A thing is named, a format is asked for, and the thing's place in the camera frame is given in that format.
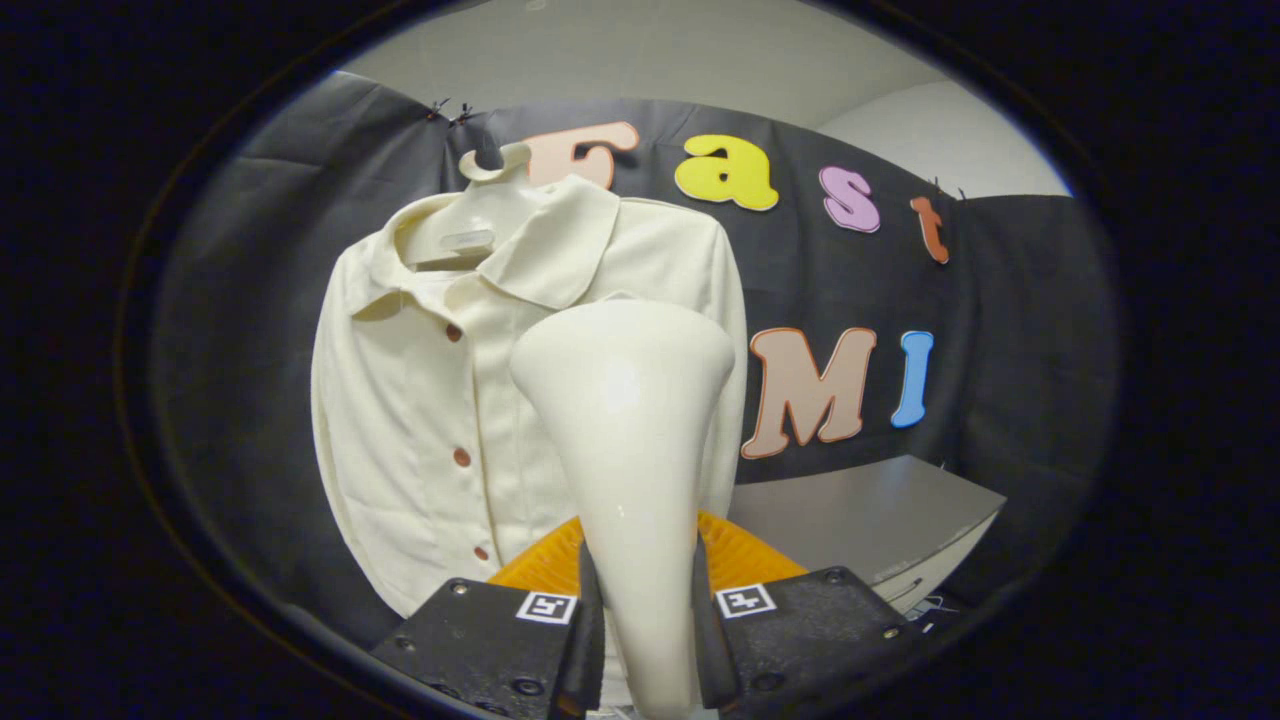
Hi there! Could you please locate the cream button shirt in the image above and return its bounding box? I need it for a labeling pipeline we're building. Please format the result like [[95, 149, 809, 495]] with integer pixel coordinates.
[[310, 175, 749, 619]]

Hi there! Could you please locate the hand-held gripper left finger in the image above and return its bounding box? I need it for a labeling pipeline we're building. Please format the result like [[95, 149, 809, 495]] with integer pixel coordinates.
[[370, 515, 606, 720]]

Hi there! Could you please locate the black backdrop cloth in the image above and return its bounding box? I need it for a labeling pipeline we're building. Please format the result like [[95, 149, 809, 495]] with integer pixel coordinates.
[[150, 70, 1119, 651]]

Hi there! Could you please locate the white garment steamer head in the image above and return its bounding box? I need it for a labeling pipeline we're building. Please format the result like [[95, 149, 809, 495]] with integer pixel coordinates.
[[509, 298, 737, 720]]

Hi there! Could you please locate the white clothes hanger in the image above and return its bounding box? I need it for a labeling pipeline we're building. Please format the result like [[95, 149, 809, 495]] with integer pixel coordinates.
[[405, 142, 541, 269]]

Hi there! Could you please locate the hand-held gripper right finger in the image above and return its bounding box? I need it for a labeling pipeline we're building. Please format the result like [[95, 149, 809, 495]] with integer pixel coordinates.
[[690, 510, 931, 720]]

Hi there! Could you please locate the grey cabinet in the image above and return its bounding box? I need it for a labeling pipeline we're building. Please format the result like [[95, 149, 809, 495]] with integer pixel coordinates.
[[728, 455, 1006, 616]]

